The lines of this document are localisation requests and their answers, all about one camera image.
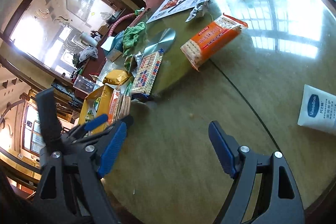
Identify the yellow-rimmed white tray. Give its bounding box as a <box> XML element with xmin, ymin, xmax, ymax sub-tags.
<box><xmin>79</xmin><ymin>85</ymin><xmax>114</xmax><ymax>124</ymax></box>

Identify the silver disc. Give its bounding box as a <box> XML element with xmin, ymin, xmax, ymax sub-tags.
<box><xmin>143</xmin><ymin>28</ymin><xmax>176</xmax><ymax>56</ymax></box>

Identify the round biscuit stack pack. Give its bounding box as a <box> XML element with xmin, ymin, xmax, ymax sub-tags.
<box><xmin>116</xmin><ymin>94</ymin><xmax>131</xmax><ymax>120</ymax></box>

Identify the colourful printed cracker pack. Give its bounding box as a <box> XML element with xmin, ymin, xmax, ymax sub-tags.
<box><xmin>131</xmin><ymin>49</ymin><xmax>164</xmax><ymax>96</ymax></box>

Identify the yellow snack bag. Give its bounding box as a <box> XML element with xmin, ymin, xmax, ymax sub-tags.
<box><xmin>103</xmin><ymin>69</ymin><xmax>131</xmax><ymax>85</ymax></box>

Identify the pink hoop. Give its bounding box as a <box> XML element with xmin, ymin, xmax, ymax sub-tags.
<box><xmin>108</xmin><ymin>13</ymin><xmax>135</xmax><ymax>36</ymax></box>

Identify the clear plastic container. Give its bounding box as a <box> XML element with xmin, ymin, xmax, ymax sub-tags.
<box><xmin>73</xmin><ymin>75</ymin><xmax>95</xmax><ymax>94</ymax></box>

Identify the orange cracker pack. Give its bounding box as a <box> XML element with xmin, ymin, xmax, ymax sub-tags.
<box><xmin>181</xmin><ymin>14</ymin><xmax>248</xmax><ymax>70</ymax></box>
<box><xmin>108</xmin><ymin>89</ymin><xmax>121</xmax><ymax>125</ymax></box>

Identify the white vaseline tube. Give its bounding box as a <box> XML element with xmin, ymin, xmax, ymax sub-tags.
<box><xmin>297</xmin><ymin>85</ymin><xmax>336</xmax><ymax>135</ymax></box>

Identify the printed paper leaflet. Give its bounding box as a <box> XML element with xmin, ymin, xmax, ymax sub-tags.
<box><xmin>146</xmin><ymin>0</ymin><xmax>221</xmax><ymax>24</ymax></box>

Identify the green cloth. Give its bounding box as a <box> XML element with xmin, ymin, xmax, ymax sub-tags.
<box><xmin>122</xmin><ymin>22</ymin><xmax>146</xmax><ymax>57</ymax></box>

